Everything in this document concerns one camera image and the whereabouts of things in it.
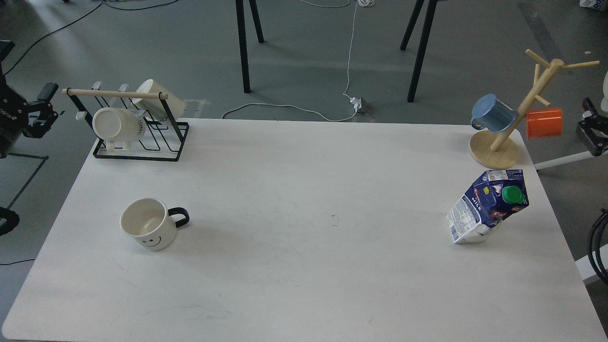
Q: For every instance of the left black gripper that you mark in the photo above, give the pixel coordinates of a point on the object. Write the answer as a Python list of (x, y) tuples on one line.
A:
[(14, 118)]

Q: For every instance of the orange mug on tree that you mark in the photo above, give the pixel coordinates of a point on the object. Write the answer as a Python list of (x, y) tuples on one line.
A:
[(544, 123)]

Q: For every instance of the wooden mug tree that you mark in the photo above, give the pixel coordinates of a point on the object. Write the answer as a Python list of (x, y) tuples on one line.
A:
[(497, 150)]

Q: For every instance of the blue white milk carton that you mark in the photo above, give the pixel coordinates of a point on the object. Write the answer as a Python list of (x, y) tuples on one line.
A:
[(491, 199)]

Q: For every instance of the white smiley face mug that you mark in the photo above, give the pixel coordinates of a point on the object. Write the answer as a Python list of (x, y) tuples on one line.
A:
[(152, 224)]

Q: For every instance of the blue mug on tree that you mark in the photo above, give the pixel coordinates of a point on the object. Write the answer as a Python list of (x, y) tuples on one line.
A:
[(493, 114)]

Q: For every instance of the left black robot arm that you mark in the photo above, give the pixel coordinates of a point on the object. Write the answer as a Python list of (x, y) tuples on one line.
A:
[(7, 94)]

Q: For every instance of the white cup front in rack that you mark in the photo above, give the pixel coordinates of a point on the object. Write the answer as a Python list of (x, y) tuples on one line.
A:
[(118, 125)]

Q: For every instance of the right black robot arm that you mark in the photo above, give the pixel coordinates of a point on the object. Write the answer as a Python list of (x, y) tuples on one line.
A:
[(593, 129)]

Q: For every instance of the grey power adapter plug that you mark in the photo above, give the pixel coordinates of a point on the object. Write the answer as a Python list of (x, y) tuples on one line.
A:
[(360, 105)]

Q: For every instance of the black wire cup rack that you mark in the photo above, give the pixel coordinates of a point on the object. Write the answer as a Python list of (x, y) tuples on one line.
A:
[(159, 143)]

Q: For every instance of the cream cup rear in rack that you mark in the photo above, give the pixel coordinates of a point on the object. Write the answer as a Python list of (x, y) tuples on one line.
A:
[(155, 107)]

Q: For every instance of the white table frame bar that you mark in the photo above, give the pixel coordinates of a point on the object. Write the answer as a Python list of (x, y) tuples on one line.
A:
[(566, 160)]

